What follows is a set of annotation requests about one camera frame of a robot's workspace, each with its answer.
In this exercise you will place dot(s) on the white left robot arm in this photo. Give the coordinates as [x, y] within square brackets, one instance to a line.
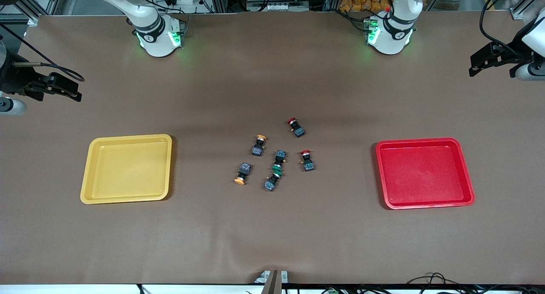
[396, 41]

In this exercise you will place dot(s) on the aluminium frame profile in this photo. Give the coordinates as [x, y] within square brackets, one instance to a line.
[38, 4]
[521, 11]

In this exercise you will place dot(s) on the yellow mushroom push button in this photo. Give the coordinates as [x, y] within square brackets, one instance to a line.
[244, 169]
[257, 149]

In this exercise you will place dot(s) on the yellow plastic tray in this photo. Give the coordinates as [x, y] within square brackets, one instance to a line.
[127, 168]

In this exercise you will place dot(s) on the red mushroom push button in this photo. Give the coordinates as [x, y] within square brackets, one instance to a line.
[308, 164]
[298, 131]

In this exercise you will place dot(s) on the red plastic tray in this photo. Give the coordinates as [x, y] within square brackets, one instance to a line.
[425, 175]

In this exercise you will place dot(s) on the green mushroom push button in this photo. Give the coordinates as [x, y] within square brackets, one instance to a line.
[270, 184]
[280, 154]

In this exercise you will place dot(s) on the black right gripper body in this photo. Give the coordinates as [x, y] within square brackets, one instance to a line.
[17, 82]

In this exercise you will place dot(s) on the brown table mat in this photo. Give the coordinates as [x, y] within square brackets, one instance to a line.
[272, 234]

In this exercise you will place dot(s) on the metal table edge bracket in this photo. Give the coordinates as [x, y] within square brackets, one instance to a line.
[272, 281]

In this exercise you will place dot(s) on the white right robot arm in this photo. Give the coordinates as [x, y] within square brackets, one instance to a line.
[157, 38]

